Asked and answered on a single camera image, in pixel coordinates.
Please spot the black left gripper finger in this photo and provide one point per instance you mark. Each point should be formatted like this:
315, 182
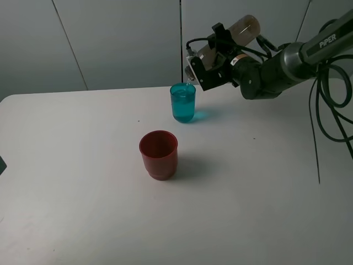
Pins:
3, 165

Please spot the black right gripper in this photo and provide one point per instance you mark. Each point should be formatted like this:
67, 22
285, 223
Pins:
256, 80

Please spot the smoky transparent plastic bottle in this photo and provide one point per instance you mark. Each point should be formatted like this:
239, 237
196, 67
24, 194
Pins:
243, 32

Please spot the teal translucent plastic cup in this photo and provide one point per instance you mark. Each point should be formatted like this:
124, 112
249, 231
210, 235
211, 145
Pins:
183, 102

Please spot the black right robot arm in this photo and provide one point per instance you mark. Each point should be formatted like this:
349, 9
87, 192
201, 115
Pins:
300, 61

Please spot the red plastic cup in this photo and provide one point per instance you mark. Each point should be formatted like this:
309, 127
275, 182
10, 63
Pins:
159, 150

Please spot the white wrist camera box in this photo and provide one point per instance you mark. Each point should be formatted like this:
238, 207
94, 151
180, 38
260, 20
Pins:
189, 71

